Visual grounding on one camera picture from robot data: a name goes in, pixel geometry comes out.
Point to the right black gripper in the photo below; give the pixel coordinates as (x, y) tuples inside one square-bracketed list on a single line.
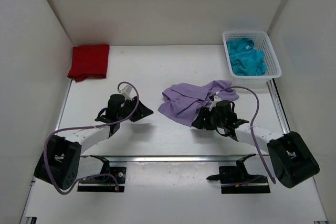
[(201, 123)]

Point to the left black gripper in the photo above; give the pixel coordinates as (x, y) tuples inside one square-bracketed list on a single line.
[(142, 112)]

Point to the purple t shirt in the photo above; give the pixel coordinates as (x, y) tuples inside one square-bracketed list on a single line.
[(183, 102)]

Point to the red t shirt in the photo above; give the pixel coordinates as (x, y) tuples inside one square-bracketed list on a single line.
[(89, 61)]

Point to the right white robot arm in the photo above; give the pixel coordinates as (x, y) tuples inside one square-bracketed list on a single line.
[(292, 161)]

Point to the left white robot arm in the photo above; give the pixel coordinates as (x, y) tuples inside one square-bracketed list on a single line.
[(61, 162)]

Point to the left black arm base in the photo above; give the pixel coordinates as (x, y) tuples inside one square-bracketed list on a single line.
[(97, 174)]

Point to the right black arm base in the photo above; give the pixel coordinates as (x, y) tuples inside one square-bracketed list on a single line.
[(237, 180)]

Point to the teal t shirt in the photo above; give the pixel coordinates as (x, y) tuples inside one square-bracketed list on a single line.
[(245, 60)]

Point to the white plastic basket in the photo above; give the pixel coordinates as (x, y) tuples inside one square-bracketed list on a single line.
[(262, 42)]

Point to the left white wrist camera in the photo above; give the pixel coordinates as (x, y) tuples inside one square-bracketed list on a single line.
[(126, 92)]

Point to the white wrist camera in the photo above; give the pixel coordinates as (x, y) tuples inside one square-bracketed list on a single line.
[(215, 99), (126, 92)]

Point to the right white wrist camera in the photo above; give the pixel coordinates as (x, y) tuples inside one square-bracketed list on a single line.
[(215, 99)]

